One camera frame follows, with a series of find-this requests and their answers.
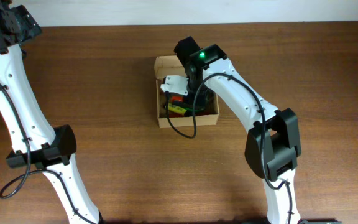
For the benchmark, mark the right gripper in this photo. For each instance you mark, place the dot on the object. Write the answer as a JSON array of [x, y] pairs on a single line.
[[201, 99]]

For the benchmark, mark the yellow blue highlighter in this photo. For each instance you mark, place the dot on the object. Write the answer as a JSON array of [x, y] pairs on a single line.
[[176, 109]]

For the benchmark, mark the black orange stapler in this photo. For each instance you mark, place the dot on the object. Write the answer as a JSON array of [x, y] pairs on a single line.
[[176, 98]]

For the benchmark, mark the cardboard box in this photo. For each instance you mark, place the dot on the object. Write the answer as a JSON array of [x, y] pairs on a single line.
[[170, 65]]

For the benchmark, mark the orange utility knife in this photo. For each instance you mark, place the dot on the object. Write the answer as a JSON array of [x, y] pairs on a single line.
[[174, 115]]

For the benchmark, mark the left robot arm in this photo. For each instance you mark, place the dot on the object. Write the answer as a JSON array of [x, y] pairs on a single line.
[[36, 145]]

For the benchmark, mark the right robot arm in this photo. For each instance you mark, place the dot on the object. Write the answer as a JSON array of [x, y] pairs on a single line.
[[273, 138]]

